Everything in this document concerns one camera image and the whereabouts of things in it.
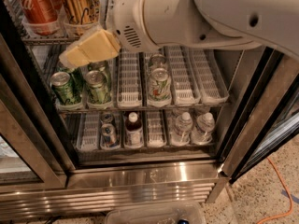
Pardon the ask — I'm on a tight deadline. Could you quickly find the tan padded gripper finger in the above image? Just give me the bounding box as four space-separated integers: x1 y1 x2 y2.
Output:
59 25 121 68

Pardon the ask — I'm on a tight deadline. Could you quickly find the white can rear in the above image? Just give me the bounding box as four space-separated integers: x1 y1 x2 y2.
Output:
148 53 167 73

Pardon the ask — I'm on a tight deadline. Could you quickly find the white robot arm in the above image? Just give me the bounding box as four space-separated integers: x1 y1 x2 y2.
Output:
59 0 299 68

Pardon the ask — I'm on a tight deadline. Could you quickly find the silver blue can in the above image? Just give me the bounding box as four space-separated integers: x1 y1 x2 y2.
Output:
100 112 115 125
101 123 119 149

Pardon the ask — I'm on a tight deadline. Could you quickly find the fridge glass door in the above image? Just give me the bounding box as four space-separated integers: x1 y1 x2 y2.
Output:
223 56 299 183

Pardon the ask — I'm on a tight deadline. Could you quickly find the orange cable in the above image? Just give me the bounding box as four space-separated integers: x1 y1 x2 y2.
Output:
256 157 295 224

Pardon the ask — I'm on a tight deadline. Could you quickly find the clear plastic bin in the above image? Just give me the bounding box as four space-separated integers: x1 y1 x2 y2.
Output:
105 202 206 224

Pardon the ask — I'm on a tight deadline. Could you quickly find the dark drink bottle white cap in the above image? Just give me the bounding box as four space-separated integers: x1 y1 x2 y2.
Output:
125 112 144 148

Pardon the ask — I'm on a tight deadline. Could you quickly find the rear silver blue can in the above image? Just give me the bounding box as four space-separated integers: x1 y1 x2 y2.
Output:
100 112 115 125

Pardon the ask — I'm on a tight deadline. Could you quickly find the front silver blue can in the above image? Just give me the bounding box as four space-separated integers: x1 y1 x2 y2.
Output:
101 123 119 149

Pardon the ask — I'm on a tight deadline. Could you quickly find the white middle shelf tray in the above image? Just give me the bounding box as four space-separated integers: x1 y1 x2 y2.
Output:
117 49 142 108

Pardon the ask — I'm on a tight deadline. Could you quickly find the front left green can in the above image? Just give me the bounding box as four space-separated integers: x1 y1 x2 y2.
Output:
50 72 81 105

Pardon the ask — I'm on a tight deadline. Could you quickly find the clear water bottle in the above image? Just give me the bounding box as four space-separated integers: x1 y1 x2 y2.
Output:
191 113 215 145
171 112 192 147

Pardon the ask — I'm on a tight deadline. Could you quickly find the right clear water bottle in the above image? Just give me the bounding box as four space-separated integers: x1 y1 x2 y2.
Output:
191 113 215 145

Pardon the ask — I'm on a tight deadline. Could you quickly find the gold orange soda can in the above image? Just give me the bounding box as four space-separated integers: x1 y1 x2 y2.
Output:
62 0 100 36

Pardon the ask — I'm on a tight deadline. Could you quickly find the left clear water bottle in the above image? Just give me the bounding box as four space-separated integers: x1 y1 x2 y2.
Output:
171 112 192 147

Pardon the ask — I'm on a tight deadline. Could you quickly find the rear left green can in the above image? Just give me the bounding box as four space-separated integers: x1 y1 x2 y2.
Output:
57 63 84 91

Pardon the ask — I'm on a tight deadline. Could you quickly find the green can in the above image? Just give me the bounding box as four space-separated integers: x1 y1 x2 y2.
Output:
85 70 111 105
88 61 111 90
57 63 84 91
50 72 81 105

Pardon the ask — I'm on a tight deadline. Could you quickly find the stainless steel fridge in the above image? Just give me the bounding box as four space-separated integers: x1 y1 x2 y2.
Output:
0 0 299 220

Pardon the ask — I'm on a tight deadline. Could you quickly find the red cola can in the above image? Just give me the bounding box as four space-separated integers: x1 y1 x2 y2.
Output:
19 0 59 35

